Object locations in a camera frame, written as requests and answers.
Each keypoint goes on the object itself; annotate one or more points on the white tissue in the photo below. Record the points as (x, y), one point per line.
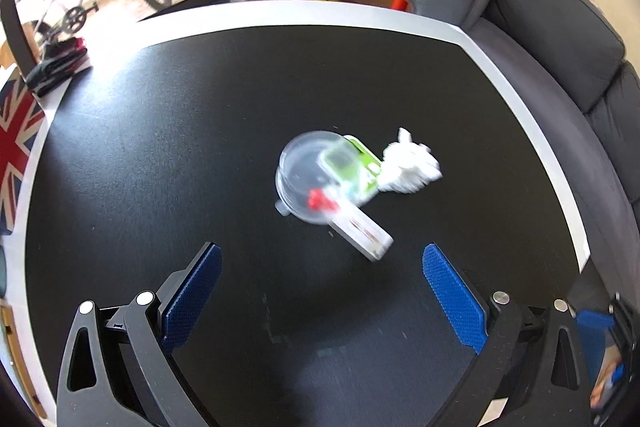
(407, 166)

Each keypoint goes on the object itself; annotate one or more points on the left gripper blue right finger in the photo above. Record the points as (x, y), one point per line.
(465, 313)

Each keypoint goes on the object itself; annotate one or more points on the grey fabric sofa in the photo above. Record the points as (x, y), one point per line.
(569, 67)

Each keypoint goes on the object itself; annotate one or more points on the clear round plastic container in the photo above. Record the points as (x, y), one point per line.
(303, 187)

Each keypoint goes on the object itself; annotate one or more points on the black folded gloves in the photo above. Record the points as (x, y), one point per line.
(61, 62)

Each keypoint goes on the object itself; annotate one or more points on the green white digital timer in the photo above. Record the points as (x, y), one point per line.
(350, 164)

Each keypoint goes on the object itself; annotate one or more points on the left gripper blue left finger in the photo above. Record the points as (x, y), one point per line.
(184, 295)

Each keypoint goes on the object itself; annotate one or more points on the white rectangular small box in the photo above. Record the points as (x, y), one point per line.
(361, 232)

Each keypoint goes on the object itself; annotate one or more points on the union jack tissue box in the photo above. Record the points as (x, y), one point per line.
(21, 118)

